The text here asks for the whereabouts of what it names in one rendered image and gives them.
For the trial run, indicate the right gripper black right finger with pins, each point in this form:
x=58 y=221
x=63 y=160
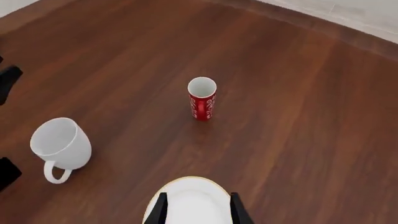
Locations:
x=239 y=213

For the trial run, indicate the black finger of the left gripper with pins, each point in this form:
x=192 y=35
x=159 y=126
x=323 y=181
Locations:
x=7 y=173
x=7 y=81

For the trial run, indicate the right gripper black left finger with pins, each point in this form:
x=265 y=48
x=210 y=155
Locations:
x=159 y=212

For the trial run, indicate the white plate with gold rim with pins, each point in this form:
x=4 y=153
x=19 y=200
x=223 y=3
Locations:
x=194 y=205

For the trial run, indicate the red mug with white pattern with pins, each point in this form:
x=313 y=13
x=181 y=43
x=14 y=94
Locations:
x=202 y=110

